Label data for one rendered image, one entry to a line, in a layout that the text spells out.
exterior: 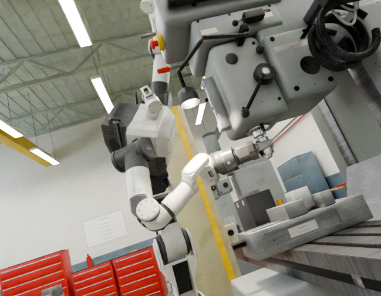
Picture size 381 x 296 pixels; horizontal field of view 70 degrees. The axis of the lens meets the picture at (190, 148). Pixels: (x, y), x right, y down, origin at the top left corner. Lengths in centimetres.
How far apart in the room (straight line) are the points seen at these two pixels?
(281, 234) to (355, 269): 26
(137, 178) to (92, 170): 958
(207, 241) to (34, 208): 893
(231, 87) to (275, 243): 50
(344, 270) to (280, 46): 74
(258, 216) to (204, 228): 142
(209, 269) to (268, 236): 189
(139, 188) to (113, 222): 913
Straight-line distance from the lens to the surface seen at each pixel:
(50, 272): 590
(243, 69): 99
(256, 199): 126
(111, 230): 1011
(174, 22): 105
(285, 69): 102
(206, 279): 266
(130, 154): 108
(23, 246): 1105
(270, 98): 96
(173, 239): 141
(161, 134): 118
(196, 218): 263
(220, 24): 106
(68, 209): 1057
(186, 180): 97
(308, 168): 832
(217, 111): 98
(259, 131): 99
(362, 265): 57
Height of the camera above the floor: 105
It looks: 16 degrees up
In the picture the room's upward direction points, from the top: 19 degrees counter-clockwise
